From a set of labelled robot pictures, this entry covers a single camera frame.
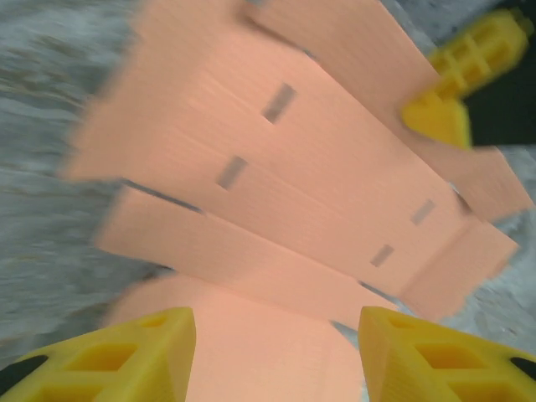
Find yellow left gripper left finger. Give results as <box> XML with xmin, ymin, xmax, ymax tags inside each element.
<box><xmin>0</xmin><ymin>307</ymin><xmax>197</xmax><ymax>402</ymax></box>

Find salmon orange paper box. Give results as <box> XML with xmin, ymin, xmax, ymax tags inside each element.
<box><xmin>58</xmin><ymin>0</ymin><xmax>531</xmax><ymax>402</ymax></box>

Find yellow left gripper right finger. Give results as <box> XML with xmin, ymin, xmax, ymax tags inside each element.
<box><xmin>358</xmin><ymin>306</ymin><xmax>536</xmax><ymax>402</ymax></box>

